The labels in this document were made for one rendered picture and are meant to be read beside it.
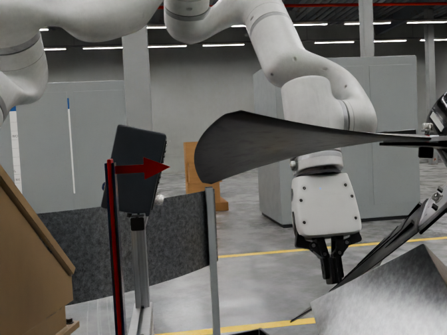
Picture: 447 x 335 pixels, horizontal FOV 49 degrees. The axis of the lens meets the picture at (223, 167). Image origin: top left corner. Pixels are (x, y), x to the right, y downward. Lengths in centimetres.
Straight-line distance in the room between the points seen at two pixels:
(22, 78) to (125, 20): 22
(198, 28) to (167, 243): 147
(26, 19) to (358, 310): 69
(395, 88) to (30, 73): 649
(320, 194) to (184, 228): 175
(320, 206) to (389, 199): 640
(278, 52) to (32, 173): 583
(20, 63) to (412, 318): 75
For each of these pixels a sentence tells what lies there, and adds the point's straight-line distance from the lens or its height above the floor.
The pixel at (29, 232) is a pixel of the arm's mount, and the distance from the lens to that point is 70.
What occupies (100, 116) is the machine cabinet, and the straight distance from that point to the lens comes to 646.
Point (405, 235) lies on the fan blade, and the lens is 66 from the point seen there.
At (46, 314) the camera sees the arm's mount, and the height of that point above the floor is 98.
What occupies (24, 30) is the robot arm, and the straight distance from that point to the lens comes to 93.
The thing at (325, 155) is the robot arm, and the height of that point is 117.
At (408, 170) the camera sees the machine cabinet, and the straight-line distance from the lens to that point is 727.
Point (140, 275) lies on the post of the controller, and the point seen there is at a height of 93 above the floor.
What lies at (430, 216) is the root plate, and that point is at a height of 110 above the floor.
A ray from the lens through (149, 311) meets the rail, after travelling 108.
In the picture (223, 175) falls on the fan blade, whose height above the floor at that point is 116.
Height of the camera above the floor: 120
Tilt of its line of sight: 3 degrees down
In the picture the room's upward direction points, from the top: 3 degrees counter-clockwise
